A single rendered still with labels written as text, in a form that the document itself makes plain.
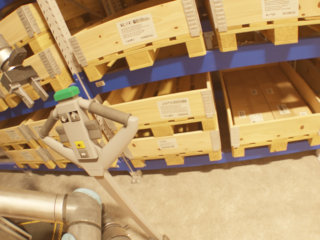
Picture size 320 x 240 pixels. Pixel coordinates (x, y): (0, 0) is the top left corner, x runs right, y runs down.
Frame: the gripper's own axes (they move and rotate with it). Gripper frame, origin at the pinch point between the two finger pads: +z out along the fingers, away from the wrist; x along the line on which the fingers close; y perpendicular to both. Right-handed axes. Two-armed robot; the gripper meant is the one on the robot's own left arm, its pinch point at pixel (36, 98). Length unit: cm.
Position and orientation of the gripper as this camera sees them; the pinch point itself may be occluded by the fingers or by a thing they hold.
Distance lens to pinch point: 76.3
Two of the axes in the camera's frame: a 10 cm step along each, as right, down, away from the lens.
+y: -7.1, 5.6, 4.2
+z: 6.7, 7.3, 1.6
